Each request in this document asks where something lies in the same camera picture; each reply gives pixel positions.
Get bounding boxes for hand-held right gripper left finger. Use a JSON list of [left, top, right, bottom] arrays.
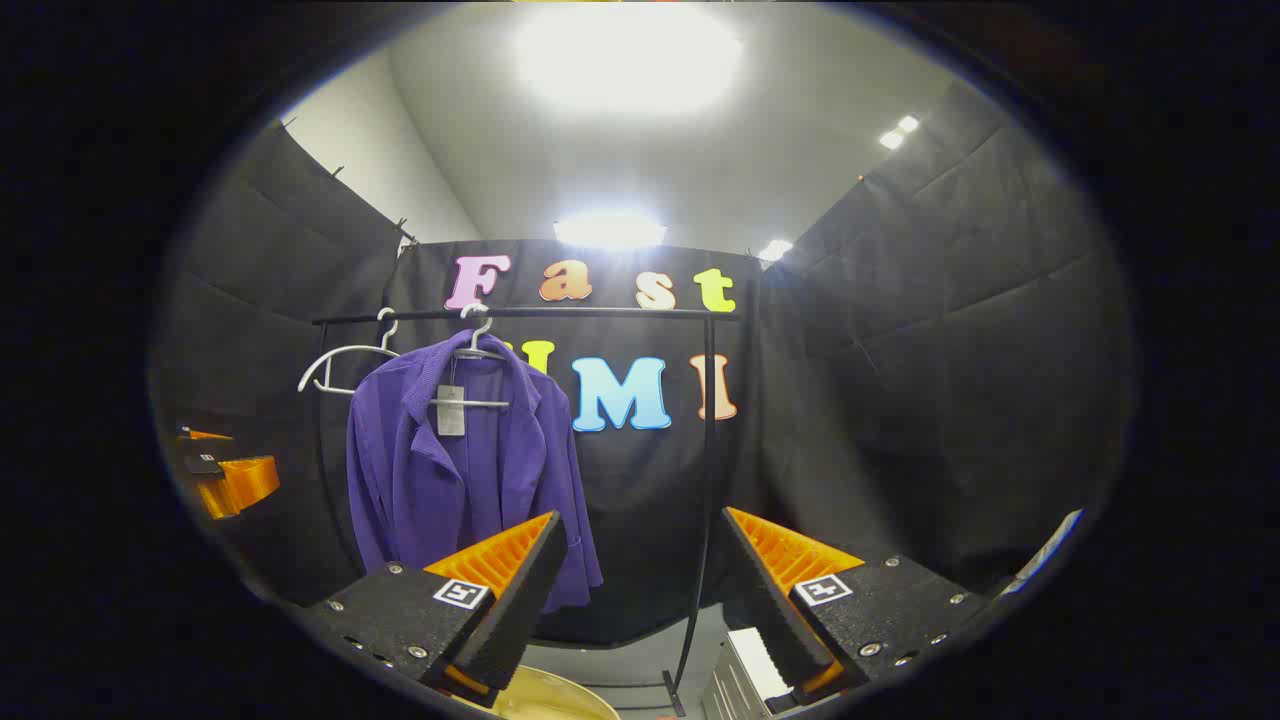
[[300, 510, 569, 711]]

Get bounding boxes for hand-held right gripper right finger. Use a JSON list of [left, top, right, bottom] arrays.
[[722, 506, 1003, 715]]

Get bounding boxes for purple ribbed jacket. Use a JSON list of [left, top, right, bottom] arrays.
[[346, 330, 605, 613]]

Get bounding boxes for white plastic clothes hanger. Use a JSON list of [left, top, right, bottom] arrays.
[[430, 303, 513, 411], [298, 308, 403, 396]]

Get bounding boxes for black metal clothes rack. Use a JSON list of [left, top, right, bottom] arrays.
[[312, 305, 746, 717]]

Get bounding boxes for white storage box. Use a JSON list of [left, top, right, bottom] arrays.
[[700, 628, 796, 719]]

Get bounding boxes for black backdrop cloth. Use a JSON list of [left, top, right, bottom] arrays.
[[150, 80, 1136, 646]]

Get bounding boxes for white blue panel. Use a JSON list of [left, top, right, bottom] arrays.
[[1000, 510, 1086, 598]]

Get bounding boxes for large ceiling light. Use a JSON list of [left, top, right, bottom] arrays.
[[515, 3, 746, 116]]

